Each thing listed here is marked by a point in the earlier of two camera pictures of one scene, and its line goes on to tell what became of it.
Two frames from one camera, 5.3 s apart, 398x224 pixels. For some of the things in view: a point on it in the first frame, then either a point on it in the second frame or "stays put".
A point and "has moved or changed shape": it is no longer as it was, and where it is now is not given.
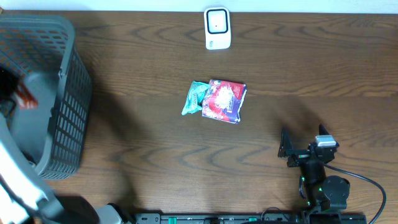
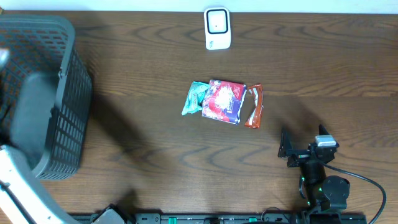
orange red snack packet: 25,98 has moved or changed shape
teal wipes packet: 194,98 stays put
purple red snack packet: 223,100 stays put
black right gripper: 286,150 stays put
